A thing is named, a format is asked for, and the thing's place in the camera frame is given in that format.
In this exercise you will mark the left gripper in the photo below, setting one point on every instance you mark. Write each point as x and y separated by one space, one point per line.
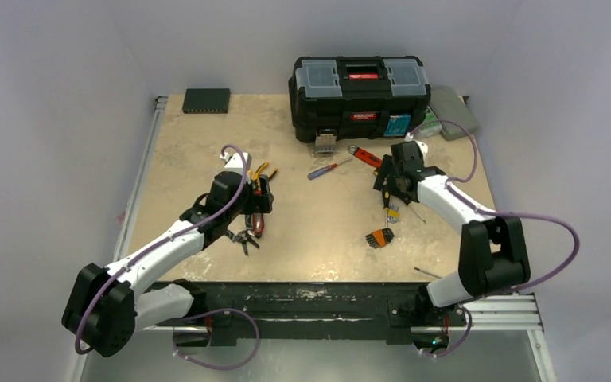
261 203

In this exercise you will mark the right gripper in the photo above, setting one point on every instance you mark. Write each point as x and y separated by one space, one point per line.
387 183

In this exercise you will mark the red black utility knife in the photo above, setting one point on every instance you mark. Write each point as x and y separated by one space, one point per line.
257 224

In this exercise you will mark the black plastic toolbox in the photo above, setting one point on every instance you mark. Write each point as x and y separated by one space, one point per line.
357 97

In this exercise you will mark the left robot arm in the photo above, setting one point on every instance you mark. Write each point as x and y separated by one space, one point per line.
108 304

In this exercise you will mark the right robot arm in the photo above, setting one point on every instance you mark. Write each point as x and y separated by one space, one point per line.
492 253

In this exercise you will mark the yellow hex key set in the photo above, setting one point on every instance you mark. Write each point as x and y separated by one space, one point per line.
393 215

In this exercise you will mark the blue red screwdriver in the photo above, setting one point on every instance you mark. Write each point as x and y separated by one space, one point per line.
325 169

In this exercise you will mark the orange hex key set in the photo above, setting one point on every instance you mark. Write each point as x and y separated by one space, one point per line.
379 238

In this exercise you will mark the green white small box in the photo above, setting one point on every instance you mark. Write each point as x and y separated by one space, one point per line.
429 127

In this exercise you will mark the grey plastic case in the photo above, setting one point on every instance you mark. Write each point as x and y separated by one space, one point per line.
456 119

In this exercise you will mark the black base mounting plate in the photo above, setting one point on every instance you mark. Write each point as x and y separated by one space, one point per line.
387 312

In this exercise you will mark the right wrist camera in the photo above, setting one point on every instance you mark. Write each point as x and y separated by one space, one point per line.
424 149

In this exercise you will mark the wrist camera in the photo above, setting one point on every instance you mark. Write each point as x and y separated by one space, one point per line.
237 163
424 149

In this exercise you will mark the yellow handled pliers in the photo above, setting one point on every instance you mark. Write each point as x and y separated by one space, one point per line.
260 171

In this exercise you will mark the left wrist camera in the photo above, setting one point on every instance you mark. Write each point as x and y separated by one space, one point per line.
237 163

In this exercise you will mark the black network switch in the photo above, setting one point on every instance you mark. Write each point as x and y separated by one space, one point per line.
206 101

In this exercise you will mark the aluminium frame rail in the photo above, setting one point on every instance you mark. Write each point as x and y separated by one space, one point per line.
130 212

